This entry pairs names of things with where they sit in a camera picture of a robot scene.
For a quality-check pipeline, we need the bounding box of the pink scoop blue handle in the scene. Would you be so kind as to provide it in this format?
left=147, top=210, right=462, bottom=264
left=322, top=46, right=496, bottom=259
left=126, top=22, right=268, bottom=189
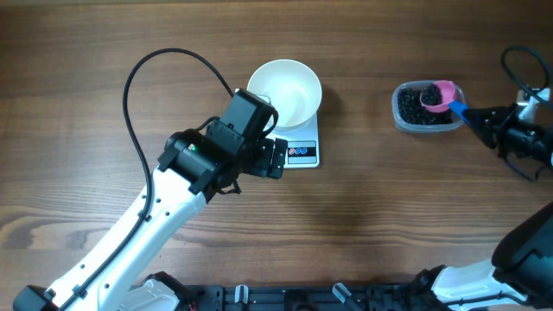
left=419, top=80, right=467, bottom=122

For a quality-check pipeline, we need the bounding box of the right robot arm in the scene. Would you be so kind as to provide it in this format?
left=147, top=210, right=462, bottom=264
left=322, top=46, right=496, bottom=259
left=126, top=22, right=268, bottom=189
left=401, top=102, right=552, bottom=310

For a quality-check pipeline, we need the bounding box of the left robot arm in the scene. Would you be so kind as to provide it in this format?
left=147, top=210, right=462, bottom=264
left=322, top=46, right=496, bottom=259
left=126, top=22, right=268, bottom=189
left=13, top=89, right=287, bottom=310

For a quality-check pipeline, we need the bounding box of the white digital kitchen scale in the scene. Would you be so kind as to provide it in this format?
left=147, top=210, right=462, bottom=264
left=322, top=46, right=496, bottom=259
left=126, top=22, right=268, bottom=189
left=268, top=114, right=320, bottom=169

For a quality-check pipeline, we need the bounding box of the white round bowl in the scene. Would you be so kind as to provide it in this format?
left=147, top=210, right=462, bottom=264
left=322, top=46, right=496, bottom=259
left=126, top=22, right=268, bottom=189
left=247, top=59, right=322, bottom=131

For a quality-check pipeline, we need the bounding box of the black beans pile in container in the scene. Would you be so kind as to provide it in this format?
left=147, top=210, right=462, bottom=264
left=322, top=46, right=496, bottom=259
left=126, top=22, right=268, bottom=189
left=397, top=88, right=453, bottom=125

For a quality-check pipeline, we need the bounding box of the clear plastic bean container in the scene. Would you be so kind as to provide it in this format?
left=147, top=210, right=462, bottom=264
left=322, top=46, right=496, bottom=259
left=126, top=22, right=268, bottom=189
left=391, top=80, right=466, bottom=134

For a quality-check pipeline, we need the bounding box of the left black camera cable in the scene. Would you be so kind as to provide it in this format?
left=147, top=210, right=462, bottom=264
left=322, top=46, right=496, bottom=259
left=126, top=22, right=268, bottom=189
left=55, top=47, right=237, bottom=311

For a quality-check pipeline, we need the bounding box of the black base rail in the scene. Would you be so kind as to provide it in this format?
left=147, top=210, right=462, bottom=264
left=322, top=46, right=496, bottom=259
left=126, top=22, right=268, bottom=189
left=124, top=282, right=437, bottom=311

